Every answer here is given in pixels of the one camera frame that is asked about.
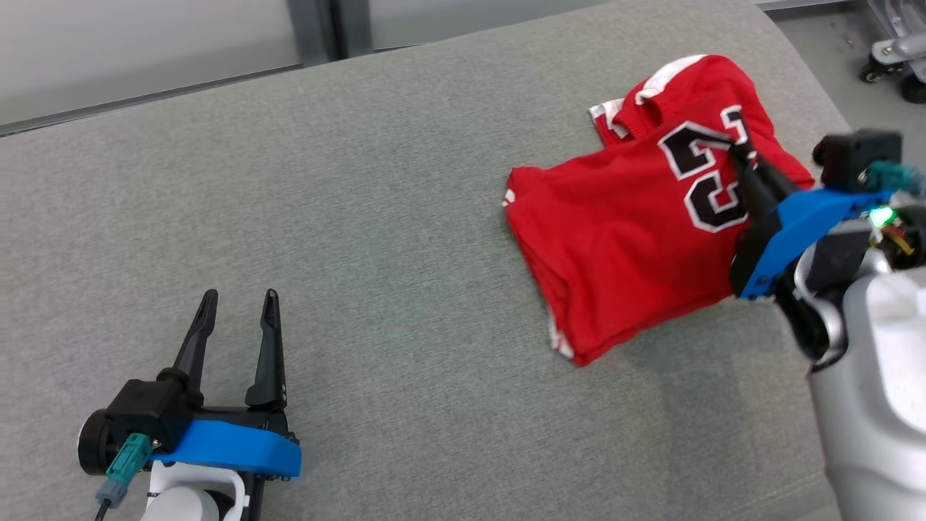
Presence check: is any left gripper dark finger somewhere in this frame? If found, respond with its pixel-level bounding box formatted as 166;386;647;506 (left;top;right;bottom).
172;289;219;407
245;289;289;410

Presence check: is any right teal plug black cable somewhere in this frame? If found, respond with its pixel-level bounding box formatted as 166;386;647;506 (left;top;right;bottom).
865;161;926;200

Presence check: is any teal plug black cable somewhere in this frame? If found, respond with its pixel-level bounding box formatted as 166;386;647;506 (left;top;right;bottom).
865;161;926;200
94;433;155;521

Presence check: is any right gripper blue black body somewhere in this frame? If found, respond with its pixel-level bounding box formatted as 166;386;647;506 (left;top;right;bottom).
729;188;896;301

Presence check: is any red jersey with white sleeves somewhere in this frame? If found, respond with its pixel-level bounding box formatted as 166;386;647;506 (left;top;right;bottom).
503;90;817;368

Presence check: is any left teal plug black cable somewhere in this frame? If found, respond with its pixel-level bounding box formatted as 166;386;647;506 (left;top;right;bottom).
94;433;155;521

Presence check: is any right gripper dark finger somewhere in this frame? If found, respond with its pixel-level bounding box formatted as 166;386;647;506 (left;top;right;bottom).
729;143;801;222

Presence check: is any grey partition base rail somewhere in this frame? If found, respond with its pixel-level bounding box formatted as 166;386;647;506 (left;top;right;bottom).
0;64;303;137

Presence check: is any grey fabric sofa seat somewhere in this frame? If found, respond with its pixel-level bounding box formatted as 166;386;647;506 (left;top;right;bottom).
0;0;854;521

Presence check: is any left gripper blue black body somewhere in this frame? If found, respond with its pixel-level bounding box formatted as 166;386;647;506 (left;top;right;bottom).
150;406;303;478

